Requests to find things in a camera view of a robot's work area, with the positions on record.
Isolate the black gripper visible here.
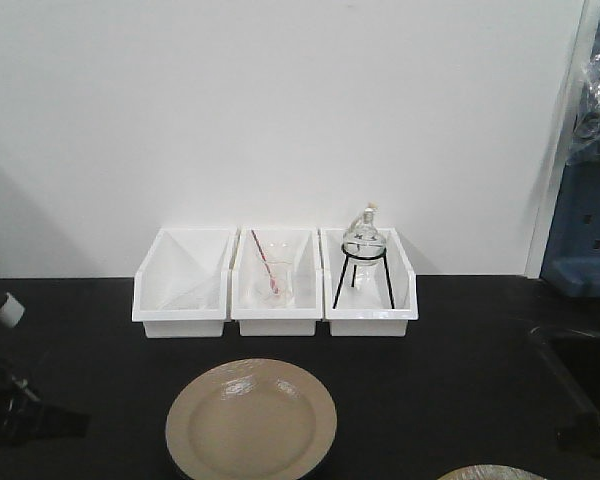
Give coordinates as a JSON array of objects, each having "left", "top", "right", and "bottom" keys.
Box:
[{"left": 0, "top": 292, "right": 91, "bottom": 454}]

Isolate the beige round plate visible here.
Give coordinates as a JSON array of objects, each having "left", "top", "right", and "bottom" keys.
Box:
[
  {"left": 438, "top": 464, "right": 545, "bottom": 480},
  {"left": 165, "top": 359, "right": 338, "bottom": 479}
]

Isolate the left white storage bin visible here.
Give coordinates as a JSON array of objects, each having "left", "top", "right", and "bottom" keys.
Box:
[{"left": 132, "top": 228, "right": 236, "bottom": 339}]

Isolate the white storage bin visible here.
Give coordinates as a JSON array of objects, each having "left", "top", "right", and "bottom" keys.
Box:
[
  {"left": 319, "top": 228, "right": 419, "bottom": 337},
  {"left": 132, "top": 228, "right": 236, "bottom": 339},
  {"left": 230, "top": 226, "right": 324, "bottom": 337}
]

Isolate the red glass stirring rod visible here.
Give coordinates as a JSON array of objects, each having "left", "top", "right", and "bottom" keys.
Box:
[{"left": 250, "top": 229, "right": 280, "bottom": 295}]

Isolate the clear glass beaker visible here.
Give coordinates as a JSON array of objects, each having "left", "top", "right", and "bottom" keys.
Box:
[{"left": 254, "top": 243, "right": 294, "bottom": 309}]

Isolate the middle white storage bin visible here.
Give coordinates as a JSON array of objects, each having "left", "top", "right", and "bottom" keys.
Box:
[{"left": 230, "top": 226, "right": 324, "bottom": 337}]

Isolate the right white storage bin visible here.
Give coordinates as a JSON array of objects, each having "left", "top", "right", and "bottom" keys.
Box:
[{"left": 319, "top": 228, "right": 419, "bottom": 337}]

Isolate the glass flask with stopper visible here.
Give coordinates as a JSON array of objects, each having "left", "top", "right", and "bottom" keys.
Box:
[{"left": 343, "top": 203, "right": 386, "bottom": 262}]

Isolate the black lab sink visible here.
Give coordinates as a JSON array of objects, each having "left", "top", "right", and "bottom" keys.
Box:
[{"left": 528, "top": 326, "right": 600, "bottom": 459}]

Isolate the blue pegboard drying rack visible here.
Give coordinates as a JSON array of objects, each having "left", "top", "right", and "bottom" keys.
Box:
[{"left": 539, "top": 0, "right": 600, "bottom": 300}]

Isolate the black wire tripod stand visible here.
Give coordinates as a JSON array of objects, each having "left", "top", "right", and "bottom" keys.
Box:
[{"left": 332, "top": 242, "right": 396, "bottom": 310}]

